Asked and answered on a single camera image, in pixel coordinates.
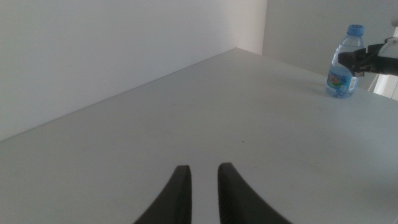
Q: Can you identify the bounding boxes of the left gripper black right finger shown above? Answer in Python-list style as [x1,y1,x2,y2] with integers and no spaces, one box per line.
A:
[217,162,293,224]

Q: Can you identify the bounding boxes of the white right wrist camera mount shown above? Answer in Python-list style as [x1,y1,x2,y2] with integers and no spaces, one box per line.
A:
[377,36,398,60]

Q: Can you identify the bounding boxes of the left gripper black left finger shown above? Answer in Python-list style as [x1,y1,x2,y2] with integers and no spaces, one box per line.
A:
[133,164,193,224]

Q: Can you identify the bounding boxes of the clear water bottle blue cap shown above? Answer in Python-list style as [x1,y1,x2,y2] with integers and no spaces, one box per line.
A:
[325,24,366,99]

